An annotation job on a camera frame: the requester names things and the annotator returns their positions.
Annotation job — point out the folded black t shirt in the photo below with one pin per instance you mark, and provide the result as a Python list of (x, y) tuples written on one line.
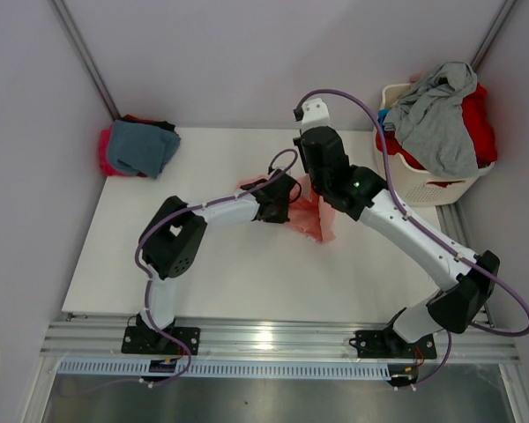
[(160, 124)]

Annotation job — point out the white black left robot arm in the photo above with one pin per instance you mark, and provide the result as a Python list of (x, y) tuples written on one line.
[(170, 243)]

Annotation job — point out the white perforated laundry basket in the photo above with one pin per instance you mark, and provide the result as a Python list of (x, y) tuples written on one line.
[(419, 187)]

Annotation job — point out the red t shirt in basket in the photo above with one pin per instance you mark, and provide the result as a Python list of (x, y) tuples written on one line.
[(475, 118)]

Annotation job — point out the pink t shirt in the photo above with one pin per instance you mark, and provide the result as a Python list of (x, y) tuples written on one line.
[(310, 215)]

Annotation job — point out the folded magenta t shirt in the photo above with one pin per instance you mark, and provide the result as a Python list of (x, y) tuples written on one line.
[(105, 167)]

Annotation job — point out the corner aluminium post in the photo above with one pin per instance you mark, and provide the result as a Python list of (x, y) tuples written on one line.
[(78, 43), (499, 22)]

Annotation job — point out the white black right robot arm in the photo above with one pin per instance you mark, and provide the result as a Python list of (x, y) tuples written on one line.
[(463, 279)]

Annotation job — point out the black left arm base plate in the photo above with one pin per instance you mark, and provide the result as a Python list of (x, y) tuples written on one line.
[(144, 341)]

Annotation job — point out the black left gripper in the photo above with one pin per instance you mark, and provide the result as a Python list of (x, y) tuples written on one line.
[(282, 217)]

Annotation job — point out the left corner aluminium post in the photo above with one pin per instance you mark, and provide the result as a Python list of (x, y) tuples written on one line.
[(78, 43)]

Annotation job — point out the right corner aluminium post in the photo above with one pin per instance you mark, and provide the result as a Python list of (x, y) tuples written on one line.
[(499, 22)]

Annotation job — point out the grey t shirt in basket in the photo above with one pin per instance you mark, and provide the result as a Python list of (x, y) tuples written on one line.
[(427, 121)]

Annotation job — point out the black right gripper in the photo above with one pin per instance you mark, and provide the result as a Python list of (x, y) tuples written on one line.
[(297, 141)]

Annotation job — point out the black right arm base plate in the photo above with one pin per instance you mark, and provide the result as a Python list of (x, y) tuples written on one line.
[(385, 344)]

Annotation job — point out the folded teal t shirt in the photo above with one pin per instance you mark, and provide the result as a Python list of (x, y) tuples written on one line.
[(136, 148)]

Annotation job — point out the white slotted cable duct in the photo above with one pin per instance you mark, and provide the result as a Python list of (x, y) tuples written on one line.
[(226, 369)]

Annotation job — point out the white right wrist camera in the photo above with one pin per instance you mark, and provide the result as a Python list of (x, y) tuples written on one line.
[(315, 114)]

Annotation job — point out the blue garment in basket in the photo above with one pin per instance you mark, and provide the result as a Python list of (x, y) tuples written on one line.
[(382, 113)]

